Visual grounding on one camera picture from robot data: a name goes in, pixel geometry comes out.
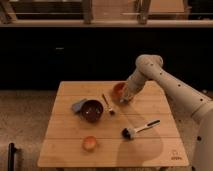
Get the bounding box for small orange cup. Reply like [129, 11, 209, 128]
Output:
[82, 136, 97, 151]

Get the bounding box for blue-grey folded towel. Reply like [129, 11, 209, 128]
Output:
[71, 99, 86, 113]

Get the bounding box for wooden square table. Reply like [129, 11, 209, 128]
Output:
[38, 81, 189, 168]

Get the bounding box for orange bowl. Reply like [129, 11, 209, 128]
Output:
[112, 82, 132, 103]

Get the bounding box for wooden shelf rail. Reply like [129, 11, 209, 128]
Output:
[0, 0, 213, 28]

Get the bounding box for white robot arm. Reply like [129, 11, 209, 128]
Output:
[120, 54, 213, 171]

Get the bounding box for black post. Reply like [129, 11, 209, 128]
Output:
[8, 143, 16, 171]

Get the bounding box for dark maroon bowl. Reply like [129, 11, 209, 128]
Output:
[80, 100, 103, 123]

